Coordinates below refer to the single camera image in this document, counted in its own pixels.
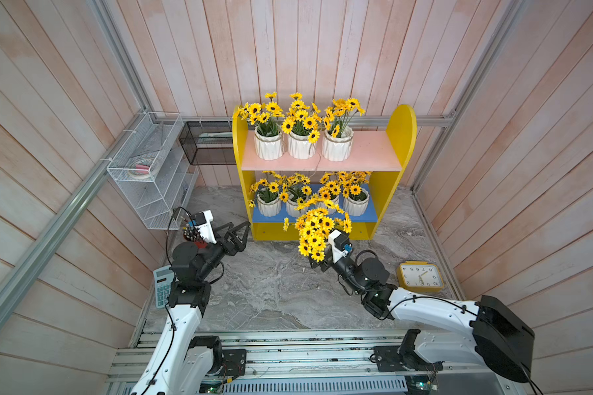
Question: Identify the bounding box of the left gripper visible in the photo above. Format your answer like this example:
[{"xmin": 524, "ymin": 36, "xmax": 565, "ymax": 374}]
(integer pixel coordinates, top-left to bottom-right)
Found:
[{"xmin": 197, "ymin": 221, "xmax": 250, "ymax": 281}]

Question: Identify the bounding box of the sunflower pot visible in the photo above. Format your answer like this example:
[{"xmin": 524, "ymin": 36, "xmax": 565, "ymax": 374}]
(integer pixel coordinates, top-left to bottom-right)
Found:
[
  {"xmin": 283, "ymin": 194, "xmax": 352, "ymax": 263},
  {"xmin": 282, "ymin": 92, "xmax": 322, "ymax": 160},
  {"xmin": 339, "ymin": 171, "xmax": 371, "ymax": 217},
  {"xmin": 281, "ymin": 173, "xmax": 312, "ymax": 218},
  {"xmin": 322, "ymin": 98, "xmax": 365, "ymax": 162},
  {"xmin": 235, "ymin": 92, "xmax": 284, "ymax": 161},
  {"xmin": 248, "ymin": 171, "xmax": 282, "ymax": 217},
  {"xmin": 318, "ymin": 171, "xmax": 342, "ymax": 203}
]

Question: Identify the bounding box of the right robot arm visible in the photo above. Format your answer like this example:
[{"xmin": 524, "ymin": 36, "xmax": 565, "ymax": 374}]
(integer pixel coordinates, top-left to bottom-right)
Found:
[{"xmin": 309, "ymin": 253, "xmax": 535, "ymax": 383}]

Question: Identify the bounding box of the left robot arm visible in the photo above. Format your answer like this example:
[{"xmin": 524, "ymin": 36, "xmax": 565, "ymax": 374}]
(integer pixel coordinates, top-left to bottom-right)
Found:
[{"xmin": 130, "ymin": 222, "xmax": 250, "ymax": 394}]

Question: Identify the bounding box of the red pen holder cup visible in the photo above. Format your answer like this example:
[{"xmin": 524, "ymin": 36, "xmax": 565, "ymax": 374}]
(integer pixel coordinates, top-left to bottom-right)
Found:
[{"xmin": 182, "ymin": 225, "xmax": 203, "ymax": 242}]

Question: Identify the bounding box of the yellow two-tier shelf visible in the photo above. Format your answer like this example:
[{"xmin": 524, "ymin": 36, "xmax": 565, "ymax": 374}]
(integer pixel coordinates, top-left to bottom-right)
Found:
[{"xmin": 231, "ymin": 104, "xmax": 418, "ymax": 242}]

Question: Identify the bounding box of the yellow alarm clock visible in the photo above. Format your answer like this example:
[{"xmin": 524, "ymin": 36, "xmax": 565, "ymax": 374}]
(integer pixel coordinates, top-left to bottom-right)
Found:
[{"xmin": 397, "ymin": 261, "xmax": 445, "ymax": 294}]

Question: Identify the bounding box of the black mesh basket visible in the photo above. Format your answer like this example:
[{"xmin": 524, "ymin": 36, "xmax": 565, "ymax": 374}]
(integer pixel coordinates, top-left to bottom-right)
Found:
[{"xmin": 179, "ymin": 121, "xmax": 236, "ymax": 166}]

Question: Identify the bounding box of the light blue calculator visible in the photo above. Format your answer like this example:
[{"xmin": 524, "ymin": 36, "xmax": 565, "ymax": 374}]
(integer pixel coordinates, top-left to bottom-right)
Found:
[{"xmin": 153, "ymin": 265, "xmax": 176, "ymax": 309}]

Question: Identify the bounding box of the tape roll in rack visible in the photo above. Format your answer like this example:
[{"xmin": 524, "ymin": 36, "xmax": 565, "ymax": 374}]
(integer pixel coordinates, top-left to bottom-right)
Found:
[{"xmin": 127, "ymin": 156, "xmax": 160, "ymax": 180}]

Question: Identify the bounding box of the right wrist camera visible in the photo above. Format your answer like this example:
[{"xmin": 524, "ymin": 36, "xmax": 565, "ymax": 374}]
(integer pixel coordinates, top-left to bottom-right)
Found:
[{"xmin": 328, "ymin": 230, "xmax": 353, "ymax": 264}]

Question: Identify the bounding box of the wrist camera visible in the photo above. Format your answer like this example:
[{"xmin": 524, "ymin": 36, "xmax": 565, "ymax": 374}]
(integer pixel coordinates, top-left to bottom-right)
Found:
[
  {"xmin": 191, "ymin": 210, "xmax": 217, "ymax": 244},
  {"xmin": 328, "ymin": 230, "xmax": 353, "ymax": 264}
]

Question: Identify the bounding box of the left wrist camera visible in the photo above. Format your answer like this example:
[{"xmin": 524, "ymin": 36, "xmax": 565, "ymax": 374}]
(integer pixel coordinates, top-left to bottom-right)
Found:
[{"xmin": 191, "ymin": 210, "xmax": 217, "ymax": 244}]

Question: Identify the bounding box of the white wire mesh rack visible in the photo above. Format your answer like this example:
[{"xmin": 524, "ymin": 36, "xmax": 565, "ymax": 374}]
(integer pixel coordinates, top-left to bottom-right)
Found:
[{"xmin": 107, "ymin": 112, "xmax": 198, "ymax": 230}]

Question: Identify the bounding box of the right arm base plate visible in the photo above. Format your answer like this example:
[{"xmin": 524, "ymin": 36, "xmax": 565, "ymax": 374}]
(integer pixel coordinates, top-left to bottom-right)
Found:
[{"xmin": 369, "ymin": 346, "xmax": 443, "ymax": 373}]

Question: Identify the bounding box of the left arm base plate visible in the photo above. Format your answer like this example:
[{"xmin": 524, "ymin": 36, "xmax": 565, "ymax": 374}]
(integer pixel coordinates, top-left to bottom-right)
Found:
[{"xmin": 207, "ymin": 349, "xmax": 247, "ymax": 379}]

